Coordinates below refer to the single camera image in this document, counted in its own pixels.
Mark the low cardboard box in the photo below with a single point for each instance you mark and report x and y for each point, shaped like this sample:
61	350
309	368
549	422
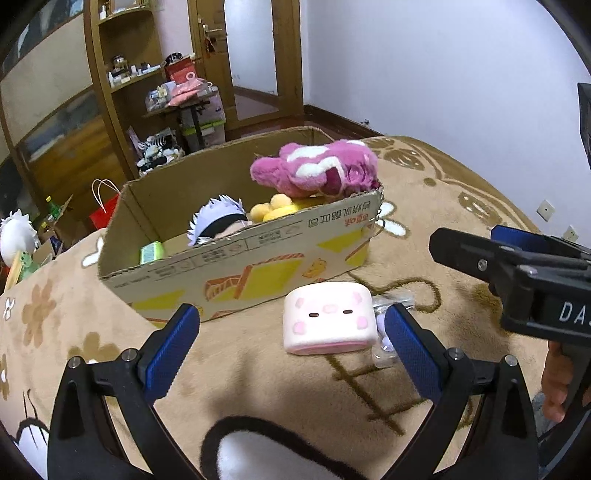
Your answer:
69	226

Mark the red paper bag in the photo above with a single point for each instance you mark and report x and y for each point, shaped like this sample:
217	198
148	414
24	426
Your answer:
99	217

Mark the wooden wardrobe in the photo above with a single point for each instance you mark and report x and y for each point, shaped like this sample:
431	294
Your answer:
60	138

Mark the clear storage bin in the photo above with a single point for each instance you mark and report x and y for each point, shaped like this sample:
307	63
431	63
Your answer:
207	136

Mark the jars and bottles on shelf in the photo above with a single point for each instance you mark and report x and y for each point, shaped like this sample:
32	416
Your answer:
134	71

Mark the black flat panel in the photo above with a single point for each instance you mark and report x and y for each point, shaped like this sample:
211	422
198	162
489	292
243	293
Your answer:
585	124

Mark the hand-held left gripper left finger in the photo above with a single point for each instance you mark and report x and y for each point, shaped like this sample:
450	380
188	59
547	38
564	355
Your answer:
168	356

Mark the small side table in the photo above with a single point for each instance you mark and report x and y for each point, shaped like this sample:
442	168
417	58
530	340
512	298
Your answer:
197	124

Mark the wooden door with mirror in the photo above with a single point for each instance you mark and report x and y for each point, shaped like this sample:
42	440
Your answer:
217	69

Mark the green glass bottle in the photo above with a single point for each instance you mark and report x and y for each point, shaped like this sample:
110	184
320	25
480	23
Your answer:
53	208

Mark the white-haired doll plush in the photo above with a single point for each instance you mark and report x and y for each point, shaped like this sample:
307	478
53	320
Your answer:
217	212

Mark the purple charm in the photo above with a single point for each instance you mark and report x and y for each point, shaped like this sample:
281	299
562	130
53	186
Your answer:
383	342

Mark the wooden corner shelf unit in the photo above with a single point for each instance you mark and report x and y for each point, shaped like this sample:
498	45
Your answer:
99	92

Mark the green frog toy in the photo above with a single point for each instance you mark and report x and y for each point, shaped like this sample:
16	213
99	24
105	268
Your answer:
27	267

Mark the pink square pig plush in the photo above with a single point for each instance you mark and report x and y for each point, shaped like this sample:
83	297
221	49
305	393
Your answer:
323	323

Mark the person's right hand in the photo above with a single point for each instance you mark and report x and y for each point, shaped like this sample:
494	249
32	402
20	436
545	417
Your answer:
556	383

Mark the white round plush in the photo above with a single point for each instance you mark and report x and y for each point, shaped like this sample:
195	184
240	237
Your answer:
18	235

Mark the green tissue pack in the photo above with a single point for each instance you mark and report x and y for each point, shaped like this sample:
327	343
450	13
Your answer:
152	252

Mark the yellow plush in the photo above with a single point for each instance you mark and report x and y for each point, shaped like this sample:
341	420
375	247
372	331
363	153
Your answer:
272	206

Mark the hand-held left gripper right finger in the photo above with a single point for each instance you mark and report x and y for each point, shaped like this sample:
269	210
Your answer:
411	353

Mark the white printed bag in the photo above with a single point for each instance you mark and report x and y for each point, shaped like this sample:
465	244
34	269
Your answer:
217	108

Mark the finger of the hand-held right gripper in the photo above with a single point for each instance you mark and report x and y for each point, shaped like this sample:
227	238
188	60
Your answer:
466	254
521	236

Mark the printed cardboard box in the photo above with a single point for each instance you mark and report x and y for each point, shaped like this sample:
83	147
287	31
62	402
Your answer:
231	272

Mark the pink cloth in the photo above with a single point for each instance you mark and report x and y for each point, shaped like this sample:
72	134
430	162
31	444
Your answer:
187	92

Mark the magenta bear plush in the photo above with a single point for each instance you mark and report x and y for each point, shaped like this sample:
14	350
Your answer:
286	177

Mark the person's blue fleece clothing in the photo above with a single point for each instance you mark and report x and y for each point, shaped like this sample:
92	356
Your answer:
541	415

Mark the white wall socket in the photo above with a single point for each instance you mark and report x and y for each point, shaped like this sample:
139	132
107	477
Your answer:
546	210
571	232

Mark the striped socks pile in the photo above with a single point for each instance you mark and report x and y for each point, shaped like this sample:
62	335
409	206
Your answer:
157	145

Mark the red gift bag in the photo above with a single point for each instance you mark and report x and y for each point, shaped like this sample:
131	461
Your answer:
180	73

